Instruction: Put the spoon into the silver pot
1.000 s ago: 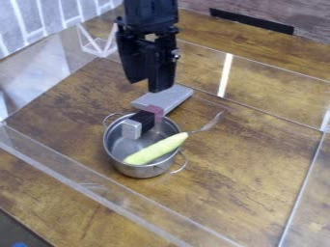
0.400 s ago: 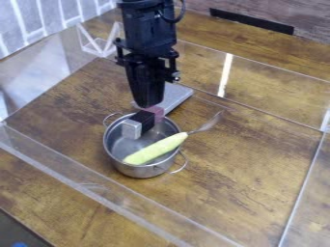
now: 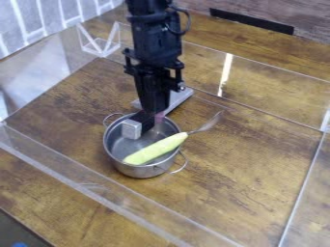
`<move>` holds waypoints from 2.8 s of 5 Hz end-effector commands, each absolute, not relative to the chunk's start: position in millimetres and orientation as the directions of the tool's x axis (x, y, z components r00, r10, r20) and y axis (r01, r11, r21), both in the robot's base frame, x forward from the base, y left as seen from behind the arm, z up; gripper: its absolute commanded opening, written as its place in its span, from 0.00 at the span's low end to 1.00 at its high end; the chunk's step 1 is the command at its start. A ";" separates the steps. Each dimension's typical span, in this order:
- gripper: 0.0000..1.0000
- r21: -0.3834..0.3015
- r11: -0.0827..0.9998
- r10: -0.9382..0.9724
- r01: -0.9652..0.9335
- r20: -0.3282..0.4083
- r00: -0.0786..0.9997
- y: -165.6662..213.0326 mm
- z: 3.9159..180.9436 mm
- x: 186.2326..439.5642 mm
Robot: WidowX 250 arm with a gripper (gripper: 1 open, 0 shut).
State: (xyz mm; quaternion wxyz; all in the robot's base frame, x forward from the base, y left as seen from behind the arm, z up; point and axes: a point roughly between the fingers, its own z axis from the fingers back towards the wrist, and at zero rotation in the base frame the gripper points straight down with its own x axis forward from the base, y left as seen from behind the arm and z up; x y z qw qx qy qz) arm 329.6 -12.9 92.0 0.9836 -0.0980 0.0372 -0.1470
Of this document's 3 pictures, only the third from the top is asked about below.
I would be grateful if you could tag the silver block with dark bands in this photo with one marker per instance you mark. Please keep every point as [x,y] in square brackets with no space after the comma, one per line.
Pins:
[140,123]

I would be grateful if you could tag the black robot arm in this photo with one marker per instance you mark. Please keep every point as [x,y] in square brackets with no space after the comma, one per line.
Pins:
[153,9]

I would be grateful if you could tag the black strip on wall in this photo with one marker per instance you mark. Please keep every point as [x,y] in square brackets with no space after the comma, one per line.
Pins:
[253,21]

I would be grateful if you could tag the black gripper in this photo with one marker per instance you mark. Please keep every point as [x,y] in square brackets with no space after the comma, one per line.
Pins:
[153,62]

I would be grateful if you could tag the clear acrylic corner bracket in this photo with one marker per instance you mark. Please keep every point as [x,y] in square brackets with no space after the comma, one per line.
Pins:
[98,46]

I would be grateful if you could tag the silver metal pot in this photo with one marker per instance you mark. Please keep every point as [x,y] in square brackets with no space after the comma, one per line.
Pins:
[120,147]

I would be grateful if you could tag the clear acrylic enclosure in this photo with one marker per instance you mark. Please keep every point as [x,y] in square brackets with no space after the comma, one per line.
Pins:
[251,183]

